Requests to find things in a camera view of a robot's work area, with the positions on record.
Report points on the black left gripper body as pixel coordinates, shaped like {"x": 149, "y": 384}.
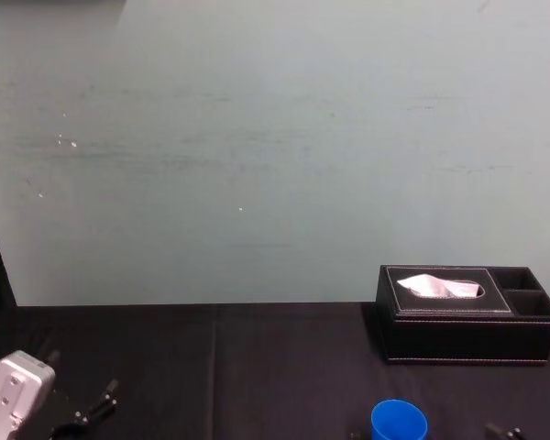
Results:
{"x": 59, "y": 410}

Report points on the blue plastic cup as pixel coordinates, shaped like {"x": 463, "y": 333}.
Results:
{"x": 396, "y": 421}

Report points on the black leather tissue box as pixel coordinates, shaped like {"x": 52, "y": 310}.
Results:
{"x": 467, "y": 339}

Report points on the black tablecloth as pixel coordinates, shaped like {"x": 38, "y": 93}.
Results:
{"x": 238, "y": 366}

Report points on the white tissue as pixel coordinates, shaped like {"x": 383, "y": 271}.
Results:
{"x": 433, "y": 286}

